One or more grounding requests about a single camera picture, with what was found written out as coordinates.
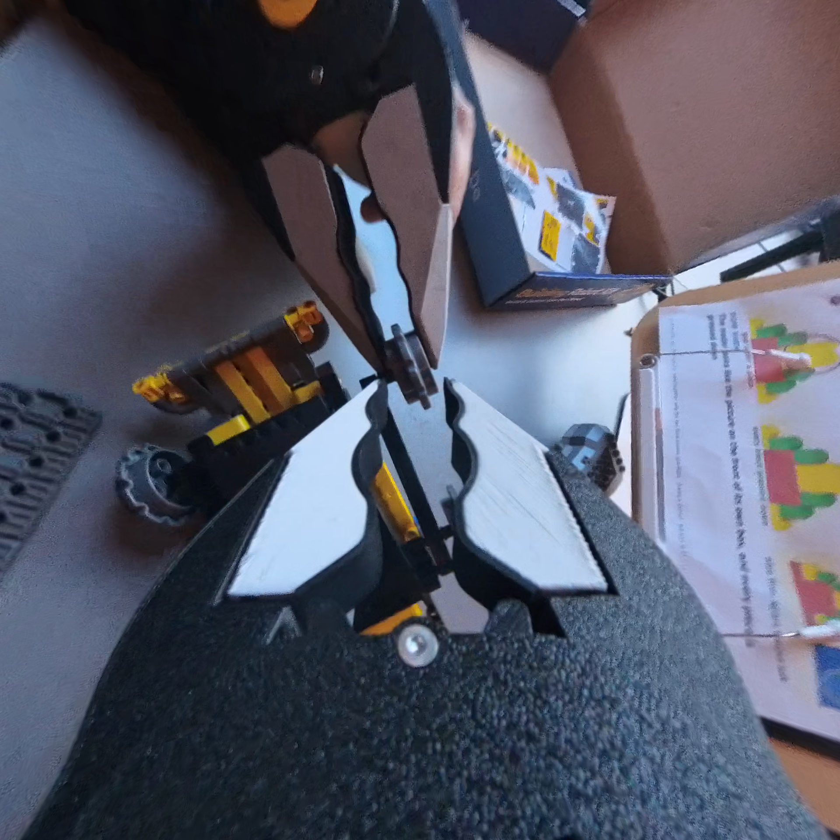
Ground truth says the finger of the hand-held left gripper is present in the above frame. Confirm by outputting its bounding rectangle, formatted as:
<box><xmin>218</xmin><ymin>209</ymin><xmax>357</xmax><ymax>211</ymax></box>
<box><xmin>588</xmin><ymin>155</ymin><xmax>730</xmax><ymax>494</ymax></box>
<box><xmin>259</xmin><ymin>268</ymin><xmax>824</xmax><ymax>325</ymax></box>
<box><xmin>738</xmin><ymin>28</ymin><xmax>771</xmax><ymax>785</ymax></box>
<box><xmin>261</xmin><ymin>143</ymin><xmax>388</xmax><ymax>375</ymax></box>
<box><xmin>360</xmin><ymin>87</ymin><xmax>455</xmax><ymax>370</ymax></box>

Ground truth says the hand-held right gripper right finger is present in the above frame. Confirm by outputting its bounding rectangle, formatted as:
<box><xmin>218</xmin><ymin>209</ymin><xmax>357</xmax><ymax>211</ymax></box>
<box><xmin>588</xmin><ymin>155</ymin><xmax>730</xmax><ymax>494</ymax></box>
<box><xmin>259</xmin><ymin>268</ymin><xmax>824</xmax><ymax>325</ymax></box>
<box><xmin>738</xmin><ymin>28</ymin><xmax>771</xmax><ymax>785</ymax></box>
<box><xmin>444</xmin><ymin>378</ymin><xmax>611</xmax><ymax>616</ymax></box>

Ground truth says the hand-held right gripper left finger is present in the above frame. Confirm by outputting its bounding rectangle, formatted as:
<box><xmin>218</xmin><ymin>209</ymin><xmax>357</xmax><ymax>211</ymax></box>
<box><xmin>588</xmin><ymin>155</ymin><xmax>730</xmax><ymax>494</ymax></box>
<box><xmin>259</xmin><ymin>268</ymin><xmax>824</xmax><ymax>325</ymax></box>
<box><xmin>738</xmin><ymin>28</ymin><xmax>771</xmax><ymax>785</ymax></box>
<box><xmin>225</xmin><ymin>379</ymin><xmax>389</xmax><ymax>614</ymax></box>

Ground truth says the yellow black toy car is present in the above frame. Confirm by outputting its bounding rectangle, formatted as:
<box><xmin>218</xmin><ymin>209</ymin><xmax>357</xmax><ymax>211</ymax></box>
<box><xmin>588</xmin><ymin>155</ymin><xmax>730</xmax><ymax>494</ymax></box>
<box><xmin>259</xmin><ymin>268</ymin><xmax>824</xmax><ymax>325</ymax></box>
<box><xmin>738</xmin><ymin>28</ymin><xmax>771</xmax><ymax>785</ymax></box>
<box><xmin>115</xmin><ymin>301</ymin><xmax>454</xmax><ymax>637</ymax></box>

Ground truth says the grey toothed wheel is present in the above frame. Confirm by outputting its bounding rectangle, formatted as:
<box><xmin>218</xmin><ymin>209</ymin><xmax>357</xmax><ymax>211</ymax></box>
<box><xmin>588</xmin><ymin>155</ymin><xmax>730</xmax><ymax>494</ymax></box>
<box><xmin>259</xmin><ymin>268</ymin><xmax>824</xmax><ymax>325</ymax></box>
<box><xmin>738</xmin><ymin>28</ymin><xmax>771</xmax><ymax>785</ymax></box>
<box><xmin>382</xmin><ymin>323</ymin><xmax>435</xmax><ymax>408</ymax></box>

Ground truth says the grey cardboard box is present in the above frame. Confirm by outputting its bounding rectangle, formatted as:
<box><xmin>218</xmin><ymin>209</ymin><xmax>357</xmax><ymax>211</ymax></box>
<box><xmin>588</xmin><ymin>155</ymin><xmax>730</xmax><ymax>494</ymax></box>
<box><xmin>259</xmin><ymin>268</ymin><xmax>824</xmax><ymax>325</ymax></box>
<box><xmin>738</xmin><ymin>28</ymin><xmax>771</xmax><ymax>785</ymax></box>
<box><xmin>420</xmin><ymin>0</ymin><xmax>840</xmax><ymax>311</ymax></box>

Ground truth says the person's left hand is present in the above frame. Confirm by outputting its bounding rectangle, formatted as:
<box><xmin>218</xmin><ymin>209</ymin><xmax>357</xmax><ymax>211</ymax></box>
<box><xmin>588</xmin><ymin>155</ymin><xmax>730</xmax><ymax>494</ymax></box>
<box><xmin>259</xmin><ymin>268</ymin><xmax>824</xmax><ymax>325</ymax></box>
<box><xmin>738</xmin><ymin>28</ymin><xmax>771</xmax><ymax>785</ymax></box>
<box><xmin>448</xmin><ymin>98</ymin><xmax>476</xmax><ymax>206</ymax></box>

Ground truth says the grey building block assembly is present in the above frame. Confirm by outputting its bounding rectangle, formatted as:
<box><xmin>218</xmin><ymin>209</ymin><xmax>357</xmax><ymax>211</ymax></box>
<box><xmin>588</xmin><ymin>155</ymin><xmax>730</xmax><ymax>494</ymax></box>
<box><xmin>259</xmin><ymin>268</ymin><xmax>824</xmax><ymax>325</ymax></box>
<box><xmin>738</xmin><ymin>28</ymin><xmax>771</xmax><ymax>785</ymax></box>
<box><xmin>554</xmin><ymin>423</ymin><xmax>627</xmax><ymax>493</ymax></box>

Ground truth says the instruction sheet on stand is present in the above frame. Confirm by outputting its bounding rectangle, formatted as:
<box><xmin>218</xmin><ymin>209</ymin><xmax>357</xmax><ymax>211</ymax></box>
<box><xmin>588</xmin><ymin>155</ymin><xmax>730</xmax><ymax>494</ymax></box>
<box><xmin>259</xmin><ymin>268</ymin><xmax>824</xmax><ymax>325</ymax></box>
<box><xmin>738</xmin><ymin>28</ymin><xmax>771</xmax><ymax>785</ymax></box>
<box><xmin>629</xmin><ymin>262</ymin><xmax>840</xmax><ymax>746</ymax></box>

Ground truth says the yellow grey instruction leaflet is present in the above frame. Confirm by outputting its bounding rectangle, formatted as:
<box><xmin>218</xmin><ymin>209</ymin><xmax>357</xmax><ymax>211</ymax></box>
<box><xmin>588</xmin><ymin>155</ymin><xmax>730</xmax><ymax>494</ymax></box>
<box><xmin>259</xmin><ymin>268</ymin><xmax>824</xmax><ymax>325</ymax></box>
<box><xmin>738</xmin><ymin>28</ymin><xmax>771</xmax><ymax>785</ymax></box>
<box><xmin>492</xmin><ymin>121</ymin><xmax>618</xmax><ymax>277</ymax></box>

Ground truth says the printed instruction sheet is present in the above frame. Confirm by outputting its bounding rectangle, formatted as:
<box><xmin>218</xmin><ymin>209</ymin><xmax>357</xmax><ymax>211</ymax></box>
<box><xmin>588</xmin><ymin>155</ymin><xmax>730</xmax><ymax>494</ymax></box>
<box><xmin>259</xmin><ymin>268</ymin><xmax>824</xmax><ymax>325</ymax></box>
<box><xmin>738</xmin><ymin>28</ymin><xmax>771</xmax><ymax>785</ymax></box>
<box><xmin>656</xmin><ymin>279</ymin><xmax>840</xmax><ymax>723</ymax></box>

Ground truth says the flat grey track strip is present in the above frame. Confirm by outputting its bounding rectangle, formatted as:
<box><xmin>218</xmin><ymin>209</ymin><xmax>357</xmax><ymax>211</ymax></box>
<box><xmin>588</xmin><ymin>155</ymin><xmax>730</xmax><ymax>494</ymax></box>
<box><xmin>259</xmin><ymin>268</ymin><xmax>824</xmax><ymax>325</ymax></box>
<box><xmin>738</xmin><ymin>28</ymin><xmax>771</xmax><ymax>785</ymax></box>
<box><xmin>0</xmin><ymin>382</ymin><xmax>104</xmax><ymax>573</ymax></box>

